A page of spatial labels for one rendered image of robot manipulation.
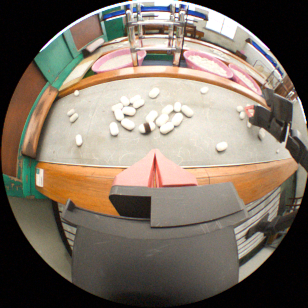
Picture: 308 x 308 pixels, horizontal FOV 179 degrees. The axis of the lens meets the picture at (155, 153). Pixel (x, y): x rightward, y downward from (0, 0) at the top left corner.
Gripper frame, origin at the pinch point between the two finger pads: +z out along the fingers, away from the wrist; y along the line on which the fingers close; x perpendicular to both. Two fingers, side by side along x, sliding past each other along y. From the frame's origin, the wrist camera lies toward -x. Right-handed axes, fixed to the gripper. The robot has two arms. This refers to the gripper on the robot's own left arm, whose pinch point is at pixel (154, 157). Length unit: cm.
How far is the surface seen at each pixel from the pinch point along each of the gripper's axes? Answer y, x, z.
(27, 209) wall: 129, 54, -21
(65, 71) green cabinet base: 47, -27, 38
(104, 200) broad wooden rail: 10.5, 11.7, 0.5
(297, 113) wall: -471, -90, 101
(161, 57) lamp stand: -3, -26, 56
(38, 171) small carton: 38.2, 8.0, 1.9
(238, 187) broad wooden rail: -20.3, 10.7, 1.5
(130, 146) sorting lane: 5.6, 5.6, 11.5
